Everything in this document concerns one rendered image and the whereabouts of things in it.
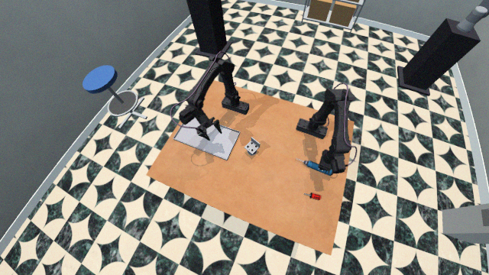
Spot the blue electric screwdriver barrel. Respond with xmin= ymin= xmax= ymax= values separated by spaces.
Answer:
xmin=303 ymin=160 xmax=333 ymax=176

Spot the red screwdriver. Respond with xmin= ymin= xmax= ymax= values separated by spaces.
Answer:
xmin=305 ymin=193 xmax=321 ymax=200

